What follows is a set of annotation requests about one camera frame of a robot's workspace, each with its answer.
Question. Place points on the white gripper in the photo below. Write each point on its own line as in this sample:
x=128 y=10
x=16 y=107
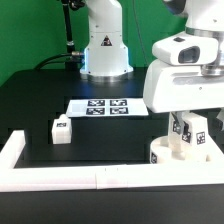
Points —
x=180 y=88

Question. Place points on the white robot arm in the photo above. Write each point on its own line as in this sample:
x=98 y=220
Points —
x=106 y=56

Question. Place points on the white U-shaped fence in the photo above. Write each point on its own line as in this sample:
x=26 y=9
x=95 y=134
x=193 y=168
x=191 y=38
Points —
x=14 y=179

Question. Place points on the paper sheet with markers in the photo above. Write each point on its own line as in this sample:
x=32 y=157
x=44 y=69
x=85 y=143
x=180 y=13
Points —
x=106 y=107

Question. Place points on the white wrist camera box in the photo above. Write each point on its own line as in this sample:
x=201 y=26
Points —
x=185 y=49

